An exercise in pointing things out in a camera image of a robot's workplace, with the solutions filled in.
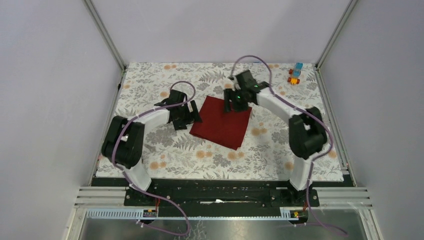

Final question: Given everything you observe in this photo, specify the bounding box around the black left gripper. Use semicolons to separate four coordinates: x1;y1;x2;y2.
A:
173;99;202;130

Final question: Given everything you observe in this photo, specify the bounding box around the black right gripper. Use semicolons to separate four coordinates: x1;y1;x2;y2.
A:
223;88;250;115

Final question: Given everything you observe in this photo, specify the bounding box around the dark red cloth napkin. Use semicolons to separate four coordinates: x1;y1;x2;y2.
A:
189;96;252;150

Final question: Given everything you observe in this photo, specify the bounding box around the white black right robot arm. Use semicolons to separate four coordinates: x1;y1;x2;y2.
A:
223;70;333;206

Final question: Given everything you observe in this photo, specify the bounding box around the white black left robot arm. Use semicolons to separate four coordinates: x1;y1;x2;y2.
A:
101;89;202;206

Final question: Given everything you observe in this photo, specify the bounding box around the blue orange toy car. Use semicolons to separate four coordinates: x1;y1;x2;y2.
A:
287;62;304;85

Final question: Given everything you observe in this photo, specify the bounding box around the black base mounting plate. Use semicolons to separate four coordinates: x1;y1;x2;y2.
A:
92;175;354;218

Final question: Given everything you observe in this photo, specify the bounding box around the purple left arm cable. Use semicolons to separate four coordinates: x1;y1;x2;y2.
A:
110;80;197;237

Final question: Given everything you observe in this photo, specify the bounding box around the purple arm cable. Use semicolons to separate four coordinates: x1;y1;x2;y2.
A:
229;54;349;238
110;80;197;237

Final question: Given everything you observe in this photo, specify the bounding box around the right aluminium frame post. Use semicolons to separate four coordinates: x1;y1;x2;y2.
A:
315;0;359;69

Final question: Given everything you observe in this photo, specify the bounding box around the aluminium frame post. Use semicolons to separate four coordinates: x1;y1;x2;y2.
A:
82;0;127;72
315;0;359;69

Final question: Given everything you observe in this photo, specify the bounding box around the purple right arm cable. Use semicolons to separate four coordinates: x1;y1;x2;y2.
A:
229;54;349;238

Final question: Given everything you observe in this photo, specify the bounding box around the left aluminium frame post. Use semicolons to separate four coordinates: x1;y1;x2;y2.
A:
82;0;127;72

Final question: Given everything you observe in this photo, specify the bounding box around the white slotted cable duct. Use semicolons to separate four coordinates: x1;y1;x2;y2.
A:
86;206;304;222

